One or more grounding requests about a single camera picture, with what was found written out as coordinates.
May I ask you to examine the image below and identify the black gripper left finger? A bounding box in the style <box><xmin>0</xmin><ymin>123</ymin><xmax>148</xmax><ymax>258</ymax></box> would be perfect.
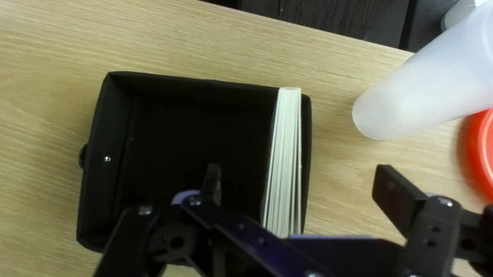
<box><xmin>91</xmin><ymin>163</ymin><xmax>329</xmax><ymax>277</ymax></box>

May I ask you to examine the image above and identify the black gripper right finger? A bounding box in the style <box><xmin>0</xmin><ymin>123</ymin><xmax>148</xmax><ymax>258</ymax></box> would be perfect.
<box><xmin>371</xmin><ymin>163</ymin><xmax>493</xmax><ymax>277</ymax></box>

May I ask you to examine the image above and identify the white book with red circle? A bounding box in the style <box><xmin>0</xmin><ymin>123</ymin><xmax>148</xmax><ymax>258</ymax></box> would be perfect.
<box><xmin>260</xmin><ymin>86</ymin><xmax>305</xmax><ymax>240</ymax></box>

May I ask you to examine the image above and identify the black fabric box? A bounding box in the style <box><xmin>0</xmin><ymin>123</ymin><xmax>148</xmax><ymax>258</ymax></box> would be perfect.
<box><xmin>75</xmin><ymin>70</ymin><xmax>314</xmax><ymax>253</ymax></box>

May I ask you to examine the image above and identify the red round lid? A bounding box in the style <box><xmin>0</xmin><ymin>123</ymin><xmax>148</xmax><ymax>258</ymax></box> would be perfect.
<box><xmin>457</xmin><ymin>107</ymin><xmax>493</xmax><ymax>204</ymax></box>

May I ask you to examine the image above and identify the translucent white squeeze bottle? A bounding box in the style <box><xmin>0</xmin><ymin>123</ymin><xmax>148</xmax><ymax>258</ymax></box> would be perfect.
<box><xmin>351</xmin><ymin>0</ymin><xmax>493</xmax><ymax>141</ymax></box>

